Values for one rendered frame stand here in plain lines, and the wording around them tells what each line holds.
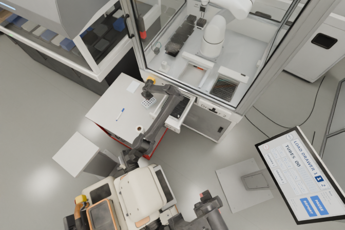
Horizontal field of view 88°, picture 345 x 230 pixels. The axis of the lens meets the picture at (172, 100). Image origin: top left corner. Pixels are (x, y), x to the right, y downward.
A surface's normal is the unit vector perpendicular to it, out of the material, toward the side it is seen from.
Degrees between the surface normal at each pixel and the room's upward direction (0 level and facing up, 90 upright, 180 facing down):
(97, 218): 0
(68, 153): 0
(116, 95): 0
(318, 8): 90
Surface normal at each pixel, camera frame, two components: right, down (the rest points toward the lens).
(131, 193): -0.67, -0.02
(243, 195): -0.06, -0.46
